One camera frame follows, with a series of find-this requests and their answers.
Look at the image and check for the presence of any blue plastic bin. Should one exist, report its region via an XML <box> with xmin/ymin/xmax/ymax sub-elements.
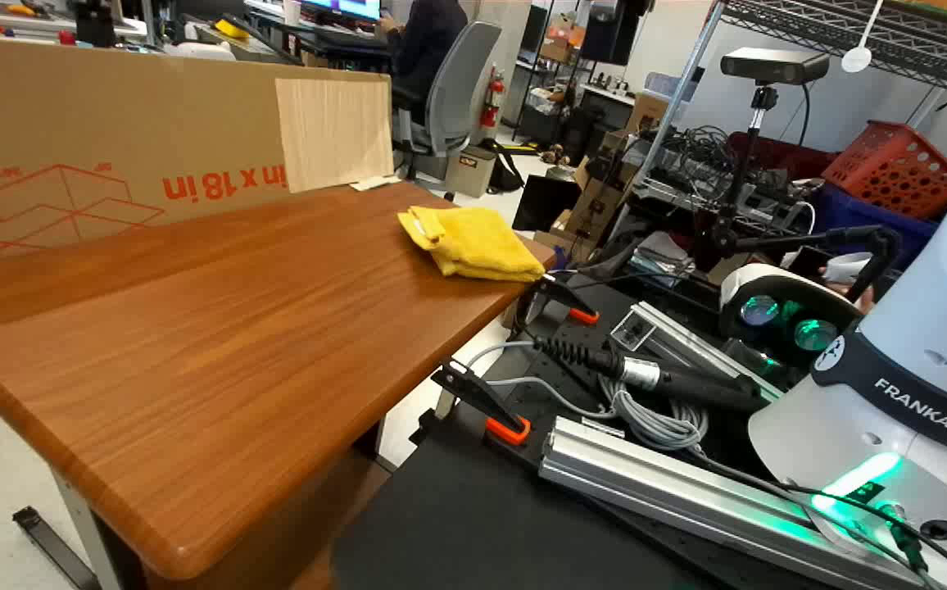
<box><xmin>812</xmin><ymin>179</ymin><xmax>939</xmax><ymax>269</ymax></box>

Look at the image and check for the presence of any black clamp with orange handle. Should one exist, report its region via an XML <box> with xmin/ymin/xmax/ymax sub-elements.
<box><xmin>514</xmin><ymin>274</ymin><xmax>601</xmax><ymax>333</ymax></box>
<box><xmin>430</xmin><ymin>358</ymin><xmax>536</xmax><ymax>452</ymax></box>

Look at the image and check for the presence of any seated person in dark top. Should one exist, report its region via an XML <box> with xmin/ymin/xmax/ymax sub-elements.
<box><xmin>387</xmin><ymin>0</ymin><xmax>472</xmax><ymax>111</ymax></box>

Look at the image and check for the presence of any grey coiled cable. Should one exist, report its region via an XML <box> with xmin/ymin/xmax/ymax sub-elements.
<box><xmin>600</xmin><ymin>381</ymin><xmax>719</xmax><ymax>452</ymax></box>

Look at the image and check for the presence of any small beige box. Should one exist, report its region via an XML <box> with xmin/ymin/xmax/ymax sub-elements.
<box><xmin>442</xmin><ymin>145</ymin><xmax>499</xmax><ymax>199</ymax></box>

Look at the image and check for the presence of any large brown cardboard box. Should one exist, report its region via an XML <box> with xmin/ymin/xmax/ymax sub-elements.
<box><xmin>0</xmin><ymin>37</ymin><xmax>395</xmax><ymax>274</ymax></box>

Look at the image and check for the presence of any grey table leg frame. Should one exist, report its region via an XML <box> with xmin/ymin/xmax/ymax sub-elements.
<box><xmin>9</xmin><ymin>470</ymin><xmax>130</xmax><ymax>590</ymax></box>

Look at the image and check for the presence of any short aluminium profile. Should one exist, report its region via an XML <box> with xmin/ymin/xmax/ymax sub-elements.
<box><xmin>607</xmin><ymin>299</ymin><xmax>787</xmax><ymax>402</ymax></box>

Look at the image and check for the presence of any red fire extinguisher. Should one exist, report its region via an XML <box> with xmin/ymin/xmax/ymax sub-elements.
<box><xmin>476</xmin><ymin>66</ymin><xmax>509</xmax><ymax>139</ymax></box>

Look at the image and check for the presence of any grey office chair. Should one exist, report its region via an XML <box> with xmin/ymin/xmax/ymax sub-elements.
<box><xmin>394</xmin><ymin>20</ymin><xmax>509</xmax><ymax>184</ymax></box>

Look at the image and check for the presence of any long aluminium rail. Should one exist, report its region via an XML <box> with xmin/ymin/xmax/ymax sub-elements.
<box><xmin>535</xmin><ymin>412</ymin><xmax>932</xmax><ymax>590</ymax></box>

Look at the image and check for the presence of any black cable plug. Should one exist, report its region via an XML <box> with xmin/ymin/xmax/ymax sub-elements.
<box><xmin>535</xmin><ymin>323</ymin><xmax>767</xmax><ymax>412</ymax></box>

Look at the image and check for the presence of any metal wire shelf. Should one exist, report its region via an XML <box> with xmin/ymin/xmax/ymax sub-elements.
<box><xmin>632</xmin><ymin>0</ymin><xmax>947</xmax><ymax>193</ymax></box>

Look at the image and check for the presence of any yellow towel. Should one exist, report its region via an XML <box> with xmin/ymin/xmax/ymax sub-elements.
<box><xmin>395</xmin><ymin>204</ymin><xmax>546</xmax><ymax>285</ymax></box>

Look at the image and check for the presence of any white hanging spoon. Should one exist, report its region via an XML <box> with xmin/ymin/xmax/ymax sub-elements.
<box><xmin>839</xmin><ymin>0</ymin><xmax>890</xmax><ymax>79</ymax></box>

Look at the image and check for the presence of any red plastic basket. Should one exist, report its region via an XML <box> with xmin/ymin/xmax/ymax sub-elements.
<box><xmin>820</xmin><ymin>119</ymin><xmax>947</xmax><ymax>223</ymax></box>

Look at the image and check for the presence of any black square panel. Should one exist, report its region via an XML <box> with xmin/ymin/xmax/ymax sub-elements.
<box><xmin>509</xmin><ymin>174</ymin><xmax>587</xmax><ymax>235</ymax></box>

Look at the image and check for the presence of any black camera on tripod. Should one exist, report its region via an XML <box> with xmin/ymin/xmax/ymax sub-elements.
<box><xmin>717</xmin><ymin>43</ymin><xmax>831</xmax><ymax>226</ymax></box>

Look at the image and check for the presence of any white VR headset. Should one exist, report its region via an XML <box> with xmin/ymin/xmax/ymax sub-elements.
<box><xmin>714</xmin><ymin>260</ymin><xmax>869</xmax><ymax>359</ymax></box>

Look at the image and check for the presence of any computer monitor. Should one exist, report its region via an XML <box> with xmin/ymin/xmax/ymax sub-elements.
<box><xmin>301</xmin><ymin>0</ymin><xmax>387</xmax><ymax>25</ymax></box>

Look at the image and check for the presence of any black mat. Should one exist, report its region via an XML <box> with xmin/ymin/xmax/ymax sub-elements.
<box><xmin>327</xmin><ymin>405</ymin><xmax>737</xmax><ymax>590</ymax></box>

